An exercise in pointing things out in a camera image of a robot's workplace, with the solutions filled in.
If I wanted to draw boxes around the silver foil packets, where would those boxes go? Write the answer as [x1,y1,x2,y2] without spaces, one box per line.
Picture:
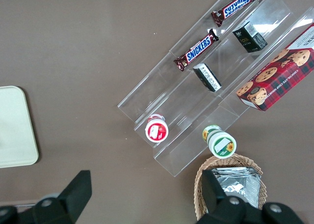
[210,167,261,210]

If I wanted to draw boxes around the red tartan cookie box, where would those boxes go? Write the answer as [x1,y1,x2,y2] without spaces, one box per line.
[235,22,314,112]

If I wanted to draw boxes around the Snickers chocolate bar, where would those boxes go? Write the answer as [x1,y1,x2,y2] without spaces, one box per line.
[173,28,220,73]
[211,0,263,28]

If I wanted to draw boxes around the red lid yogurt cup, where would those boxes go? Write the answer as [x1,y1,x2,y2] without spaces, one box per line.
[144,113,169,143]

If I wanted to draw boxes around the clear acrylic stepped shelf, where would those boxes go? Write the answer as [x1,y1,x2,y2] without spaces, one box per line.
[117,0,314,178]

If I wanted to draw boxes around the green lid yogurt cup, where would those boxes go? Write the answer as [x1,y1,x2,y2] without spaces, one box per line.
[201,124,237,159]

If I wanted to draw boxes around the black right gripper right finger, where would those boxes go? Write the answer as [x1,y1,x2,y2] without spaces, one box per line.
[200,168,249,224]

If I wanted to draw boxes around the light wicker basket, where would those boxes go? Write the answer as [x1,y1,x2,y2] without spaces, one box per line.
[194,153,267,222]

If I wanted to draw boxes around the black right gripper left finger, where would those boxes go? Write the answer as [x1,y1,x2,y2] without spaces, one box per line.
[32,169,93,224]

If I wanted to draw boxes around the small black box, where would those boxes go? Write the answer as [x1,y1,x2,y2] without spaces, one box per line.
[192,62,223,93]
[232,21,268,54]

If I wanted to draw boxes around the beige plastic tray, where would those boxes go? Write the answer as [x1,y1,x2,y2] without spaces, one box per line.
[0,85,40,169]

